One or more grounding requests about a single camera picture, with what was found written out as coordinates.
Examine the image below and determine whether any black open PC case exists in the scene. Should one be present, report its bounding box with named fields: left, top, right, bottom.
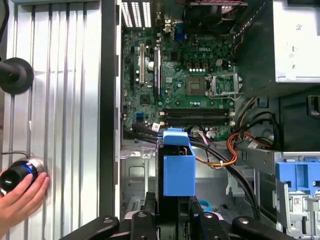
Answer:
left=99, top=0, right=320, bottom=240

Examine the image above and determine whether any black case fan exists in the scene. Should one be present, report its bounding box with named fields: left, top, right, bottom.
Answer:
left=182, top=0, right=237, bottom=30

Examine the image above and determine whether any metal socket cover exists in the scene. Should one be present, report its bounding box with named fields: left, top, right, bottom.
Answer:
left=204, top=72, right=244, bottom=99

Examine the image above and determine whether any bare person hand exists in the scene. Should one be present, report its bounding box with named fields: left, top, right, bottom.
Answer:
left=0, top=171, right=51, bottom=221

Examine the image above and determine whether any CPU socket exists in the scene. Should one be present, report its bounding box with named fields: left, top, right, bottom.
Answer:
left=186, top=74, right=207, bottom=95

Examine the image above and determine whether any green motherboard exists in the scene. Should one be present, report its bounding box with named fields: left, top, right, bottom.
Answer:
left=121, top=24, right=237, bottom=141

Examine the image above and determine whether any hard disk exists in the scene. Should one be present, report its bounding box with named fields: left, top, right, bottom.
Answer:
left=155, top=128, right=204, bottom=240

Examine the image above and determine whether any silver optical drive cage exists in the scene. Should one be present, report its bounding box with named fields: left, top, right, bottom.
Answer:
left=237, top=147, right=320, bottom=240

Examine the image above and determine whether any white expansion slot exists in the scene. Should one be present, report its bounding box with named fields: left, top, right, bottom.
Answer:
left=138, top=42, right=146, bottom=85

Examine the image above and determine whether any black graphics card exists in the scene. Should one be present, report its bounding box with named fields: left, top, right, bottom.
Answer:
left=152, top=46, right=163, bottom=100

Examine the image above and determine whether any black round mount base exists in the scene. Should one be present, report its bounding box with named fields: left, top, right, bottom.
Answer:
left=0, top=57, right=35, bottom=95

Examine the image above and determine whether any silver disk bay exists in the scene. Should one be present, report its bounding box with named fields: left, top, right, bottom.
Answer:
left=119, top=146, right=257, bottom=226

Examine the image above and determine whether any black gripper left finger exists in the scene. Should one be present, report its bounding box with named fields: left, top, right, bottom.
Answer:
left=59, top=191, right=160, bottom=240

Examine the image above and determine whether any grey power supply unit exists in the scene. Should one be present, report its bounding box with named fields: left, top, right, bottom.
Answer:
left=236, top=0, right=320, bottom=97

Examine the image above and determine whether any blue data wire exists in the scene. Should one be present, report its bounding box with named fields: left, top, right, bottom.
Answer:
left=199, top=199, right=213, bottom=214

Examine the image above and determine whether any black expansion slot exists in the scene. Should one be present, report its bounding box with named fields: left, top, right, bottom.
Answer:
left=129, top=46, right=136, bottom=88

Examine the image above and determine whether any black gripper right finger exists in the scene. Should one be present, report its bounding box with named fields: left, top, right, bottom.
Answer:
left=190, top=195, right=285, bottom=240

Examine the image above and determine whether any orange wire bundle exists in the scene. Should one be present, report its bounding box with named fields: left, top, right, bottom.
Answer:
left=194, top=131, right=273, bottom=171

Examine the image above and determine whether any round black tool blue ring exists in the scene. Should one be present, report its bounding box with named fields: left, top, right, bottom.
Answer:
left=0, top=156, right=45, bottom=197

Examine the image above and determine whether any black RAM slot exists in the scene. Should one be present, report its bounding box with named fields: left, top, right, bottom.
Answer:
left=162, top=107, right=235, bottom=118
left=162, top=116, right=235, bottom=127

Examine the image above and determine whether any blue drive latch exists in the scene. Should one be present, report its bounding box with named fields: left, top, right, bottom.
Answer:
left=274, top=161, right=320, bottom=198

